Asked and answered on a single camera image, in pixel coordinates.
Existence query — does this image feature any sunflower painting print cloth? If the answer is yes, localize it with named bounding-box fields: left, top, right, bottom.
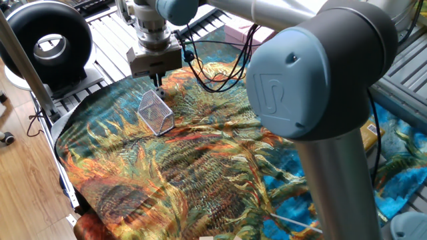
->
left=55, top=26, right=427, bottom=240

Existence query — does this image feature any thin black cable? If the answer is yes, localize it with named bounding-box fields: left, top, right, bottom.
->
left=366, top=89, right=383, bottom=187
left=26, top=105, right=46, bottom=138

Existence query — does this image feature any black cable bundle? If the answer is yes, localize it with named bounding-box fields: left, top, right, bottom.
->
left=173, top=23, right=262, bottom=93

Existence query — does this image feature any grey metal bracket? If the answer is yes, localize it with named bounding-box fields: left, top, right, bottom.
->
left=115, top=0, right=135, bottom=26

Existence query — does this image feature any black ring fan white base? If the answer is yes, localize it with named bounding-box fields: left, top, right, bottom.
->
left=0, top=0, right=105, bottom=100

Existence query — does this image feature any silver Schunk gripper body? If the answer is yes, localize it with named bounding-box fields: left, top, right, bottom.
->
left=125, top=42, right=183, bottom=79

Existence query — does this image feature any aluminium frame post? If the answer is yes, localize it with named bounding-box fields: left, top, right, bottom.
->
left=0, top=9, right=61, bottom=123

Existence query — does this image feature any black keyboard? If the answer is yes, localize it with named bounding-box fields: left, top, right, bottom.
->
left=71, top=0, right=114, bottom=17

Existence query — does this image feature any white cable tie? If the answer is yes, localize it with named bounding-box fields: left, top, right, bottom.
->
left=269, top=213, right=324, bottom=234
left=249, top=0, right=260, bottom=23

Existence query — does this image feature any white wire mesh goal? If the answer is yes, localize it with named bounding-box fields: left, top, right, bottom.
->
left=137, top=89, right=175, bottom=137

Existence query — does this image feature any pink gift box with ribbon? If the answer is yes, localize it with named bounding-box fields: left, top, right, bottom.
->
left=224, top=22, right=278, bottom=55

